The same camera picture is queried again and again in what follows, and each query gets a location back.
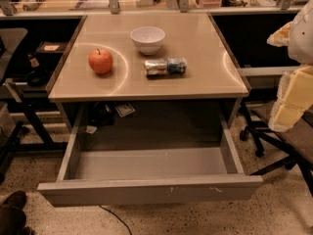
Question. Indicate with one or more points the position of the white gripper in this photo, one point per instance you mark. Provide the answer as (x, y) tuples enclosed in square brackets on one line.
[(301, 38)]

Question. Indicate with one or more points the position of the grey open drawer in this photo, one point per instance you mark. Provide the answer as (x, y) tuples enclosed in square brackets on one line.
[(137, 161)]

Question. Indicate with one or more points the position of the crushed silver blue can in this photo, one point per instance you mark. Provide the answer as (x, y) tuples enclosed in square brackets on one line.
[(165, 66)]

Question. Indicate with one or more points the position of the white bowl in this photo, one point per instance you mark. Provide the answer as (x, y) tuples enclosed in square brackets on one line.
[(147, 39)]

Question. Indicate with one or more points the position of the grey cabinet desk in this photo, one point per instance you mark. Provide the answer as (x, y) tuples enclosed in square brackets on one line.
[(210, 73)]

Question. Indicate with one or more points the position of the dark shoe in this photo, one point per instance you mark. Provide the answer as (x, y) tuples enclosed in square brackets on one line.
[(12, 216)]

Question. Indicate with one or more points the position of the black office chair right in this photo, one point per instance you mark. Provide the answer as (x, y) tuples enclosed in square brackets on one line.
[(296, 142)]

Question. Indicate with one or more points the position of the red apple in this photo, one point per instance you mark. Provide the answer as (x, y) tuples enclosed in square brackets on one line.
[(100, 61)]

